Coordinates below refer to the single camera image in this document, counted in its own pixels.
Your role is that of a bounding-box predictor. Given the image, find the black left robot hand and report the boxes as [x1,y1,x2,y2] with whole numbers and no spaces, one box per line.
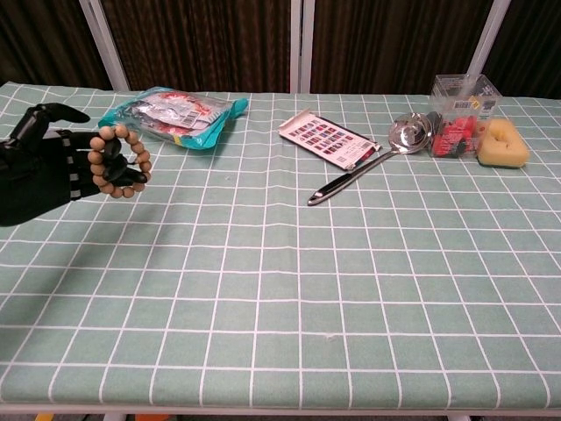
[0,103,148,227]

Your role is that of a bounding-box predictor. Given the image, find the wooden bead bracelet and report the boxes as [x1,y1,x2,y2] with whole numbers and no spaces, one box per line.
[87,124,153,200]

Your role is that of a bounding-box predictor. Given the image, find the teal plastic snack bag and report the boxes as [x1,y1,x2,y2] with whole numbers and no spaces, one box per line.
[96,86,250,151]

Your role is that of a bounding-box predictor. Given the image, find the dark brown curtain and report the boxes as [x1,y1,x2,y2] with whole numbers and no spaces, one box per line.
[0,0,561,98]

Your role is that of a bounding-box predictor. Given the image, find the green checked tablecloth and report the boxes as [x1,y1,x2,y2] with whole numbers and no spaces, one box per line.
[0,81,561,410]

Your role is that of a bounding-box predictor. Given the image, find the flat printed cardboard package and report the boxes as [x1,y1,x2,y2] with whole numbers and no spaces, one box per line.
[278,107,379,172]

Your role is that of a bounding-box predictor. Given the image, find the clear plastic box with clips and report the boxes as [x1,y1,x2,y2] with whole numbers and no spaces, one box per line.
[427,73,502,160]

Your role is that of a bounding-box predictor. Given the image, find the yellow sponge with green base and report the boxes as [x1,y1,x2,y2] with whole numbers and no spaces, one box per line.
[476,118,530,169]

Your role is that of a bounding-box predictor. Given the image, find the white metal frame post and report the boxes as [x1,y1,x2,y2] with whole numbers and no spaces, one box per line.
[78,0,131,92]
[465,0,513,78]
[289,0,313,94]

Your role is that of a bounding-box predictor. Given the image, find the steel ladle with black handle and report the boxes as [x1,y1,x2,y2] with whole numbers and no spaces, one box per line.
[307,111,432,207]

